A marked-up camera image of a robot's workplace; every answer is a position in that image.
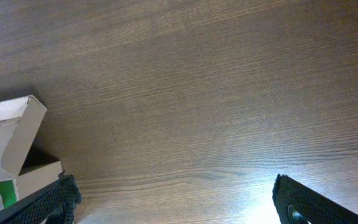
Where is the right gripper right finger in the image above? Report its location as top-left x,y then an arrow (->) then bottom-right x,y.
272,174 -> 358,224

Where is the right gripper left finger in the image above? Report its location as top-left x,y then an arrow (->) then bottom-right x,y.
0,173 -> 81,224

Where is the green tape roll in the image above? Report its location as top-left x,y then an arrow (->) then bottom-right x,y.
0,180 -> 17,208

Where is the open cardboard box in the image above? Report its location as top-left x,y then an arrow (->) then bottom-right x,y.
0,95 -> 63,201

